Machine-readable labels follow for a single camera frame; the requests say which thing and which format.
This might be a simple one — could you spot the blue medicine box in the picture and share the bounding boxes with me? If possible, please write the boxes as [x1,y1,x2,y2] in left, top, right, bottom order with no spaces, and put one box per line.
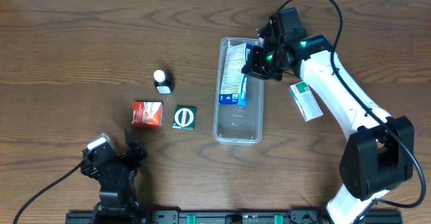
[218,43,252,106]

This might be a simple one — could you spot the red orange medicine box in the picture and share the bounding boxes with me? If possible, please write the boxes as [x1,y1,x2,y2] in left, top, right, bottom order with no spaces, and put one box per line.
[131,102,164,127]

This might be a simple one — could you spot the white green medicine box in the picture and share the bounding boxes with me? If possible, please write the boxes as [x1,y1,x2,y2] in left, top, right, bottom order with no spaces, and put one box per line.
[290,81,323,122]

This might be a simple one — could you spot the green square box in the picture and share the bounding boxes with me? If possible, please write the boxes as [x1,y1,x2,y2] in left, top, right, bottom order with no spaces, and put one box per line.
[172,106,197,130]

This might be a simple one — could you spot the clear plastic container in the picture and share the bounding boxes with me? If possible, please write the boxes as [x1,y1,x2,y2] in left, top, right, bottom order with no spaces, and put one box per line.
[213,38,264,146]

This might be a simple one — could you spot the dark bottle white cap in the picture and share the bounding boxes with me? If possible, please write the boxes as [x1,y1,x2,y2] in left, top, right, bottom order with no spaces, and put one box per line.
[154,69,174,94]

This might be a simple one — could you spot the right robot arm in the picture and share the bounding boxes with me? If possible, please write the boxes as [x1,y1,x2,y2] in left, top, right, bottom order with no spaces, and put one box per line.
[242,7,414,223]

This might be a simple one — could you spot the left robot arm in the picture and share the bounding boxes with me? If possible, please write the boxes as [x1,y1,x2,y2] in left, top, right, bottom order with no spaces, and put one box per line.
[81,130,148,223]

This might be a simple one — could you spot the left black cable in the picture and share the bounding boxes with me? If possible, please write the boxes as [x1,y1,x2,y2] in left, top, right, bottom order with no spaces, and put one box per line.
[12,161,85,224]

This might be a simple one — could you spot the black cable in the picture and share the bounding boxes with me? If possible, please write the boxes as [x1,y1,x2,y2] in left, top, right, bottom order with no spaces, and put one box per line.
[12,161,85,224]
[275,0,428,209]

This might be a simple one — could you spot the black mounting rail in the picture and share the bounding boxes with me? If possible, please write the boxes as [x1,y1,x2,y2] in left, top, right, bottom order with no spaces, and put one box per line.
[65,209,403,224]

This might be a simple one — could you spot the right black cable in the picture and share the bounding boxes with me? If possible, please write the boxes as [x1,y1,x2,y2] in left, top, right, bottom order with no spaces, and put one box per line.
[275,0,428,209]

